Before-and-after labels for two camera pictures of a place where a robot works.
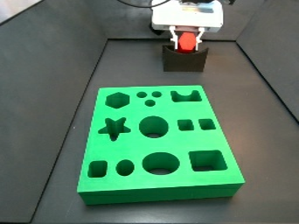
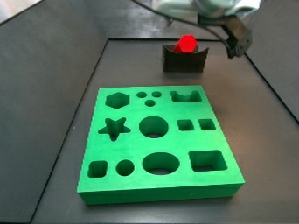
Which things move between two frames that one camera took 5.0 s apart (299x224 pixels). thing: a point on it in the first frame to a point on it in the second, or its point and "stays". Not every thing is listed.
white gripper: (203, 14) to (238, 36)
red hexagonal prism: (186, 42) stays
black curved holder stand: (183, 62) stays
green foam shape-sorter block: (156, 147) stays
